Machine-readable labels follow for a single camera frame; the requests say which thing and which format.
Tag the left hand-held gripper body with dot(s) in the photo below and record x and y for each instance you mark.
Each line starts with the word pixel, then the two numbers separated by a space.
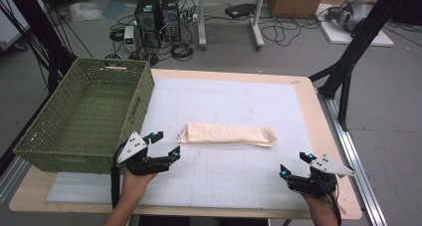
pixel 138 158

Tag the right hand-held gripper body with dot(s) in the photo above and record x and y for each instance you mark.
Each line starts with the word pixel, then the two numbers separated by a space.
pixel 316 178

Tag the green woven basket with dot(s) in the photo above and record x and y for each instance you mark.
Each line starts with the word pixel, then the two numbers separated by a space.
pixel 89 116

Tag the cream cloth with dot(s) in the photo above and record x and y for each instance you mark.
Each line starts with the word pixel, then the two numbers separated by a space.
pixel 229 134

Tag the person's left hand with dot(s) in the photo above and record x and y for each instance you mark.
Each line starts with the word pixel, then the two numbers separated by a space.
pixel 137 181

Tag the person's right hand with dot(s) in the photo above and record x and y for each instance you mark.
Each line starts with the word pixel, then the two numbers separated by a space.
pixel 320 207

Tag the white grid mat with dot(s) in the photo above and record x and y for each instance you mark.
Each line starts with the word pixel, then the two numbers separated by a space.
pixel 202 143

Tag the small white power supply box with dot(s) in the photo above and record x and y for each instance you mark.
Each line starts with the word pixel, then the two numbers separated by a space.
pixel 130 38

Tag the black desktop computer tower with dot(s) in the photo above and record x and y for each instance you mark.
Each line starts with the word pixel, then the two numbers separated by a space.
pixel 147 20
pixel 170 17

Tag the black metal stand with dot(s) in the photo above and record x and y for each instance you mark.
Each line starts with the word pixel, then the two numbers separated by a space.
pixel 356 50
pixel 36 37

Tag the white flat board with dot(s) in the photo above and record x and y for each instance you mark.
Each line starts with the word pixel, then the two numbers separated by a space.
pixel 351 33

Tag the clear plastic bag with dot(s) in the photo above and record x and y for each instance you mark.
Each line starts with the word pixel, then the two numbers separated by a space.
pixel 85 11

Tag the grey headset device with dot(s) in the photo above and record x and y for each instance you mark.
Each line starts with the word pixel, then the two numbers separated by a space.
pixel 350 13

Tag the black flat box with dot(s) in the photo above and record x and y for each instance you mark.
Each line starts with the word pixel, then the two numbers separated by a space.
pixel 240 10

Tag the brown cardboard box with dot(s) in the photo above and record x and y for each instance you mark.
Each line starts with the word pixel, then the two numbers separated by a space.
pixel 295 2

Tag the silver aluminium rail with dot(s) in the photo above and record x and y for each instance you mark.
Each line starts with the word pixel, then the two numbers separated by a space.
pixel 353 156

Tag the white desk leg frame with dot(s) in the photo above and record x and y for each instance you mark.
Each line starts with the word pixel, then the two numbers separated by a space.
pixel 229 20

